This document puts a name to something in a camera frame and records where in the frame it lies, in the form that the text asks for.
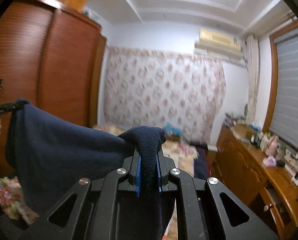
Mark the navy blue shirt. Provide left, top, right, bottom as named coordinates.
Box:
left=5, top=101, right=174, bottom=239

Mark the floral quilt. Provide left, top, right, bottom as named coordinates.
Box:
left=93, top=125, right=198, bottom=239

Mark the navy blanket at bed edge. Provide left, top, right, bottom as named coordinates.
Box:
left=192, top=144, right=210, bottom=180

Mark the blue box at headboard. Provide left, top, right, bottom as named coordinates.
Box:
left=164, top=122, right=182, bottom=137

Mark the brown wooden wardrobe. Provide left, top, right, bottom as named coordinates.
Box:
left=0, top=0, right=106, bottom=127

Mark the wooden sideboard cabinet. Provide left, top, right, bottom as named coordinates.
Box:
left=212, top=126, right=298, bottom=239

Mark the pink bottle on sideboard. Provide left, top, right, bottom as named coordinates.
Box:
left=265, top=135, right=279, bottom=157

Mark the grey window blind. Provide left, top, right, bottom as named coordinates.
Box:
left=270, top=28, right=298, bottom=149

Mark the cream curtain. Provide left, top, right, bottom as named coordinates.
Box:
left=246, top=35, right=260, bottom=123

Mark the floral wall cloth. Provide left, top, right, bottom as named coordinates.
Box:
left=104, top=47, right=226, bottom=143

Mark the wall air conditioner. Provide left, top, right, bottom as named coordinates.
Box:
left=195, top=29, right=243, bottom=60

